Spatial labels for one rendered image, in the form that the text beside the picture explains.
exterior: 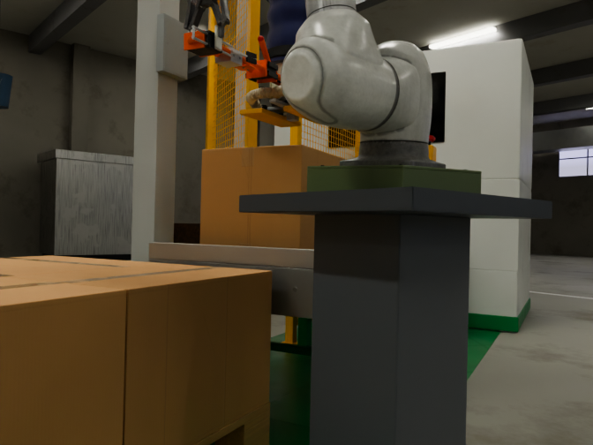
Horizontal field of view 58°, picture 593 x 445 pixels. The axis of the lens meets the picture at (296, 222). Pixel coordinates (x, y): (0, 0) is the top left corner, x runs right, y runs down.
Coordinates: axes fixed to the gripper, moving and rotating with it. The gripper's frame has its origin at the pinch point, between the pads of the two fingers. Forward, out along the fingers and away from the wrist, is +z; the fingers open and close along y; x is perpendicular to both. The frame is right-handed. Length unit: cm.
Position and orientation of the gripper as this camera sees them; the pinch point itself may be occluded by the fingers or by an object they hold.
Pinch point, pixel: (206, 42)
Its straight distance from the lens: 172.2
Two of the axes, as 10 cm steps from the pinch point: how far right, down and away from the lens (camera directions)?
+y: -8.9, -0.2, 4.6
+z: -0.3, 10.0, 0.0
